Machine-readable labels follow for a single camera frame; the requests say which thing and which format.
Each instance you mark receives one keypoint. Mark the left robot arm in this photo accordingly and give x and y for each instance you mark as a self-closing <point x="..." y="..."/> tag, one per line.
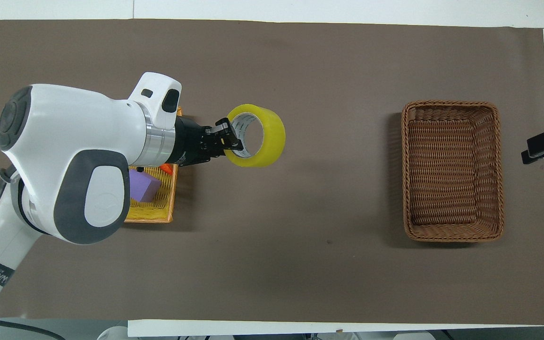
<point x="64" y="141"/>

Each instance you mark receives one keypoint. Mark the yellow wicker basket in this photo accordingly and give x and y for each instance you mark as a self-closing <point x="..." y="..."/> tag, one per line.
<point x="168" y="198"/>

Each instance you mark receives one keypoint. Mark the yellow tape roll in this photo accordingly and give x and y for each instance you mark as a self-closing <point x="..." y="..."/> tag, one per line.
<point x="272" y="137"/>

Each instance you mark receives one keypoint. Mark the orange plastic piece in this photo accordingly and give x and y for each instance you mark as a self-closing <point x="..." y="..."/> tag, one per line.
<point x="168" y="169"/>

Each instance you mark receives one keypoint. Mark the purple foam block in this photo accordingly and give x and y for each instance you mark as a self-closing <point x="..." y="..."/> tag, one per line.
<point x="145" y="186"/>

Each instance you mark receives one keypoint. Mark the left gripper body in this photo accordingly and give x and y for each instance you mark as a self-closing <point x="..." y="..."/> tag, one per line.
<point x="189" y="141"/>

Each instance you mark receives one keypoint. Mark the brown wicker basket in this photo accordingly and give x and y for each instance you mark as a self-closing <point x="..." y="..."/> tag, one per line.
<point x="452" y="171"/>

